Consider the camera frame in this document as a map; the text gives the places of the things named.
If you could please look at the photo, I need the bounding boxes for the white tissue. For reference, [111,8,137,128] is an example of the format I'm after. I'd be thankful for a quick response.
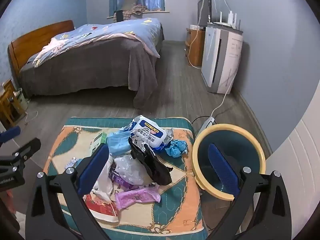
[91,155,115,203]

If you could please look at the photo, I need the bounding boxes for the pile of clothes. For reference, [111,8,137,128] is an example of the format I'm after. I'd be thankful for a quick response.
[113,0,148,22]

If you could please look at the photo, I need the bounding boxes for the white panelled door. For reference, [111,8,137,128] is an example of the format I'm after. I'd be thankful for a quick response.
[265,116,320,240]

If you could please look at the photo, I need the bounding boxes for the foil blister pack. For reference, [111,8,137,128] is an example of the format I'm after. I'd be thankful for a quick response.
[64,157,80,170]

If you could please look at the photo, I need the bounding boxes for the white power strip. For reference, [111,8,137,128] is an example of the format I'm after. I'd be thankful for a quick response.
[201,116,215,133]

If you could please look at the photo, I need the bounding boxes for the black plastic bag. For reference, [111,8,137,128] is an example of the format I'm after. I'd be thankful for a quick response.
[128,136,173,186]

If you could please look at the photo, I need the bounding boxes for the wooden headboard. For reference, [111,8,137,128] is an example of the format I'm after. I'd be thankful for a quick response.
[7,20,75,80]

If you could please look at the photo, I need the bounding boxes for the purple plastic packet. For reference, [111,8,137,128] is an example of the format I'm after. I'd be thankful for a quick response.
[115,186,161,210]

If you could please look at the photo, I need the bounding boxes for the blue disposable glove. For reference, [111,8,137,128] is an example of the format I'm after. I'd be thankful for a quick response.
[164,139,188,158]

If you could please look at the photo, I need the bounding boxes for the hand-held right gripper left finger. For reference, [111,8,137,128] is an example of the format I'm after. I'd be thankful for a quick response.
[25,144,110,240]

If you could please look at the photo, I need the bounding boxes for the blue face mask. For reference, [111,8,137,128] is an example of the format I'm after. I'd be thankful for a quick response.
[107,127,133,157]

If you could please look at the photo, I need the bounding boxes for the window sill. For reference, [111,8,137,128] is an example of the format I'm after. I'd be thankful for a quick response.
[107,10,170,19]

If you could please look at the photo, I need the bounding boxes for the white router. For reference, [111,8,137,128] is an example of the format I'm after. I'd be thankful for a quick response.
[212,10,242,29]

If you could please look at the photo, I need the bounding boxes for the thin white cable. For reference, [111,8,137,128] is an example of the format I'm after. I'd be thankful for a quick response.
[24,110,38,125]

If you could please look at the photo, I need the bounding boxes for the clear plastic bag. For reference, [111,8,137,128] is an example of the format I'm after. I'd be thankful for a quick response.
[114,155,145,185]

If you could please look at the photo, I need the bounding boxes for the white power cable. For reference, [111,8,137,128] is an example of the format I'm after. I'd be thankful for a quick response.
[211,52,242,117]

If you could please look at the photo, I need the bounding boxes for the grey sofa with blanket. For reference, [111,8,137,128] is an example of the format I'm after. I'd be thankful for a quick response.
[19,21,165,109]

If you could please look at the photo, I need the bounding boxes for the blue white wet wipes pack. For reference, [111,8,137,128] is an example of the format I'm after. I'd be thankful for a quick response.
[126,115,174,150]

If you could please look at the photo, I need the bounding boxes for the wooden cabinet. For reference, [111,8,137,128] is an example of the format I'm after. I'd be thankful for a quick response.
[185,27,206,67]

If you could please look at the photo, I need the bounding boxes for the printed teal orange mat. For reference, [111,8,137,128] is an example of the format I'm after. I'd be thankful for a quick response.
[42,117,208,240]

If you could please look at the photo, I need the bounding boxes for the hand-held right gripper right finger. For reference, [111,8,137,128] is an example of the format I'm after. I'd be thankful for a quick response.
[207,143,292,240]

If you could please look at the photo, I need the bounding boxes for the flat screen television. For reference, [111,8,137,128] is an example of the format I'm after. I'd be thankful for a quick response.
[197,0,212,28]

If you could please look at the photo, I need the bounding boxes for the wooden nightstand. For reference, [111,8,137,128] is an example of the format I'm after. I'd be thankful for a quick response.
[0,79,22,128]

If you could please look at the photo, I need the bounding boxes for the yellow-rimmed teal trash bin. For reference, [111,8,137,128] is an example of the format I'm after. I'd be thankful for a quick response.
[192,124,266,200]

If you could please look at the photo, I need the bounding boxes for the red white packet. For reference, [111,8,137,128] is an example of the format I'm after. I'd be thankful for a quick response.
[82,192,119,223]

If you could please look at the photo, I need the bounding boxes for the small green bin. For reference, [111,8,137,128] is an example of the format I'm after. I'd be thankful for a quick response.
[14,89,29,113]

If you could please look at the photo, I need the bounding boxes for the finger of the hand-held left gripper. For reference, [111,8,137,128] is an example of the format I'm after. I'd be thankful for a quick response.
[0,126,22,144]
[0,138,42,172]

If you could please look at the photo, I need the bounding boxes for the cream cable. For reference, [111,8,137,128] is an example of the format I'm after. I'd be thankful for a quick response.
[187,30,202,68]

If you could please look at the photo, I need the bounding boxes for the green white box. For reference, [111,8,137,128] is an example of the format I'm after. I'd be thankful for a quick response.
[89,131,108,158]

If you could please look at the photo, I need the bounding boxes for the blue printed duvet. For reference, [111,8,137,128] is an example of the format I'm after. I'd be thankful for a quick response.
[32,18,162,68]

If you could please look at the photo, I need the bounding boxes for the white air purifier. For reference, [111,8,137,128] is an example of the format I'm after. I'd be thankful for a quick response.
[201,22,243,94]

